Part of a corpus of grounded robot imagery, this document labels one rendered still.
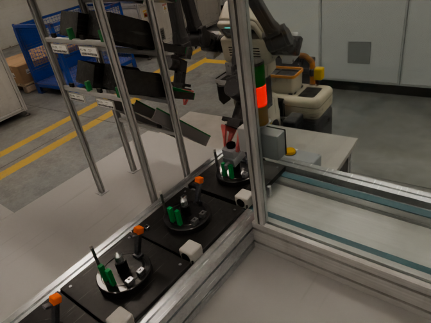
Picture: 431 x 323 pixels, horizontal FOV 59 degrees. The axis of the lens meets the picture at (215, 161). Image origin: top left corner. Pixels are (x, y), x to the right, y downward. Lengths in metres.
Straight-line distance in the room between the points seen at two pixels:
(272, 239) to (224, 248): 0.15
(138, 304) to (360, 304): 0.54
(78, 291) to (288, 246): 0.56
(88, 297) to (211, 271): 0.31
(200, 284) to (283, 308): 0.22
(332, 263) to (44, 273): 0.86
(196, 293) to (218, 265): 0.10
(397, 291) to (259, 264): 0.36
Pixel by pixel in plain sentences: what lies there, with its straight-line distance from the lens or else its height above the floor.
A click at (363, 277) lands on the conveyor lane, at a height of 0.91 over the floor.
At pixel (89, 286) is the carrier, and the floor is 0.97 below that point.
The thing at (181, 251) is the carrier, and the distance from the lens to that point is 1.02.
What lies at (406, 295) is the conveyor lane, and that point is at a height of 0.91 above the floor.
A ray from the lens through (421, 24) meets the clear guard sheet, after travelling 0.71.
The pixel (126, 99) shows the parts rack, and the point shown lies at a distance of 1.13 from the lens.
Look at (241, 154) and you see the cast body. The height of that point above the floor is 1.05.
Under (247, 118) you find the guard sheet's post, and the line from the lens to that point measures 0.92.
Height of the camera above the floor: 1.69
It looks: 31 degrees down
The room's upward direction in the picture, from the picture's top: 10 degrees counter-clockwise
